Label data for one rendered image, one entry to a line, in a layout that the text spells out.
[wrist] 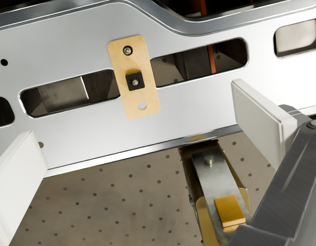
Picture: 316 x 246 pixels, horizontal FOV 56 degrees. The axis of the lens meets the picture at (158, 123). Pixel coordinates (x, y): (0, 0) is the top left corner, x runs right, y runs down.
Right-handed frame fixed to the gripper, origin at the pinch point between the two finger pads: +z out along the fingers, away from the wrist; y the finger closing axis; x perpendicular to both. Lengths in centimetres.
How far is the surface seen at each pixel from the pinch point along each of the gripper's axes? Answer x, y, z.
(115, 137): -6.0, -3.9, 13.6
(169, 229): -48, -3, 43
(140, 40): 3.6, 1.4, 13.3
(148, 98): -2.4, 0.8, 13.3
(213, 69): -5.6, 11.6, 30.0
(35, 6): 8.8, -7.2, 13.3
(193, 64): -3.2, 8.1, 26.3
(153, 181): -33, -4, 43
